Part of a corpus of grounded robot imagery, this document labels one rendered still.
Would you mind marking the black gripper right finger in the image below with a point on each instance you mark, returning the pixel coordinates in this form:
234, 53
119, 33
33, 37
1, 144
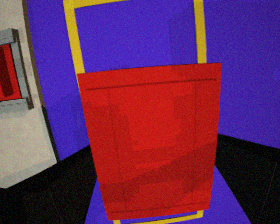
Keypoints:
252, 172

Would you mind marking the yellow rectangular outline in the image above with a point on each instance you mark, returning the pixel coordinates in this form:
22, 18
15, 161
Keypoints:
200, 34

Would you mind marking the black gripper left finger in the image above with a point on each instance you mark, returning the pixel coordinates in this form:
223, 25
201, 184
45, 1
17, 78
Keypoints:
59, 194

